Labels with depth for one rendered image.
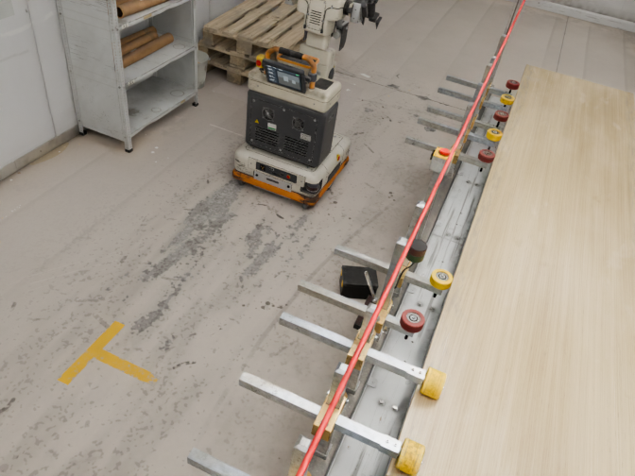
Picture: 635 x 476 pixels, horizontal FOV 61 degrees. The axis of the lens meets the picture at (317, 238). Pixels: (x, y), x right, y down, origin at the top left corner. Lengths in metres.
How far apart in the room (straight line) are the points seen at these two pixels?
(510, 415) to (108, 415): 1.70
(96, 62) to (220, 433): 2.52
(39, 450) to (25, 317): 0.75
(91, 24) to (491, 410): 3.20
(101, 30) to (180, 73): 1.08
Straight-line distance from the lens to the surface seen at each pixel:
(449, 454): 1.61
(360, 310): 1.89
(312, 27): 3.56
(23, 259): 3.42
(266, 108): 3.49
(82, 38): 3.98
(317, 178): 3.51
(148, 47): 4.32
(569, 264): 2.35
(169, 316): 2.96
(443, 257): 2.57
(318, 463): 1.73
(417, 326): 1.83
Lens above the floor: 2.24
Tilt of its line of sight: 40 degrees down
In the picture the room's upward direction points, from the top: 9 degrees clockwise
